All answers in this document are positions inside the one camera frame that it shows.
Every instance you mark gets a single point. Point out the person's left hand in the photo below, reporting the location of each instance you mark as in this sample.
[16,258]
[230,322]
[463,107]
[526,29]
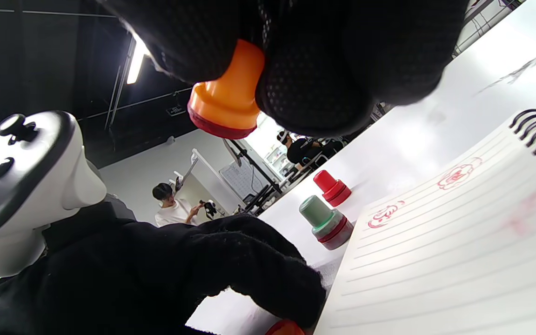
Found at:
[133,279]

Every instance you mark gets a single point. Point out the person's right hand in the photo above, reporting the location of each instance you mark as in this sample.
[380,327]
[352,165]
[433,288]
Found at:
[333,56]

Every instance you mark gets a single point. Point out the orange reward stamp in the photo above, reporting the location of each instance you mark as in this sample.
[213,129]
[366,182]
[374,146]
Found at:
[226,102]

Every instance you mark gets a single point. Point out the red reward stamp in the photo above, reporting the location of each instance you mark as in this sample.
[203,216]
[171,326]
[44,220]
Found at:
[335,190]

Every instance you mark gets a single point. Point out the orange round stamp cap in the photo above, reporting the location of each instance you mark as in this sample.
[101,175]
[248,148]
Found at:
[284,329]

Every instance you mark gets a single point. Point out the green reward stamp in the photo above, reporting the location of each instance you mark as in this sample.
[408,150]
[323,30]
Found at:
[328,228]

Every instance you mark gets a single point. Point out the white lined spiral notebook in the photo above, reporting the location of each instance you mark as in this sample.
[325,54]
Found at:
[435,260]

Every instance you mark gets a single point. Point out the grey handheld controller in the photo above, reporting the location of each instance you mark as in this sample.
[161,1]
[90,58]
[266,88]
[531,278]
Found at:
[26,186]

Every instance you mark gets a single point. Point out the ceiling light strip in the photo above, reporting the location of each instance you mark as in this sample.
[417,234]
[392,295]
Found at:
[135,60]

